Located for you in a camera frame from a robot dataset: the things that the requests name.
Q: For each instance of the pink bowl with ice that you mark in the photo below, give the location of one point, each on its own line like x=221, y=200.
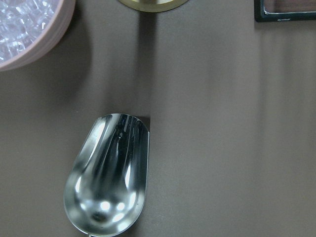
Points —
x=31, y=28

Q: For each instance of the black framed wooden tray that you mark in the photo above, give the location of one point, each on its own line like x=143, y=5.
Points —
x=284, y=10

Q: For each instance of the steel scoop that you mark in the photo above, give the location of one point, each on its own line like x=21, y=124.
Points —
x=104, y=194

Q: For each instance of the wooden stand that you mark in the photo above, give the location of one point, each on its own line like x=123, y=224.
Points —
x=153, y=6

